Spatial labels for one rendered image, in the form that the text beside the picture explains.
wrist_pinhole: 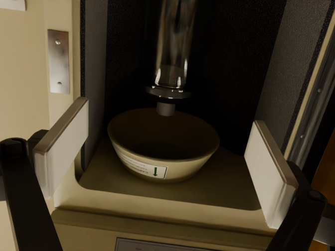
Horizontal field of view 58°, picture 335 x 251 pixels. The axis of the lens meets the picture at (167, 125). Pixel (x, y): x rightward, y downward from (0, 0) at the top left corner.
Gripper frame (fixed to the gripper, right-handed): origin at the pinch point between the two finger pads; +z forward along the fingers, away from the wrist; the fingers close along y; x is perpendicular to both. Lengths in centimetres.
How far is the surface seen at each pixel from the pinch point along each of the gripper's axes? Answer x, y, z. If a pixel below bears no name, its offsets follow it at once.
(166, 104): -7.4, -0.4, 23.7
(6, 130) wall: -36, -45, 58
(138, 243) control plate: -22.7, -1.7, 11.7
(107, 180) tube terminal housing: -17.8, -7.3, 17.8
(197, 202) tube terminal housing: -17.8, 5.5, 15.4
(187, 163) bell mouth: -12.9, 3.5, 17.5
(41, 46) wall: -11, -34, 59
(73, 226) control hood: -22.0, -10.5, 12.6
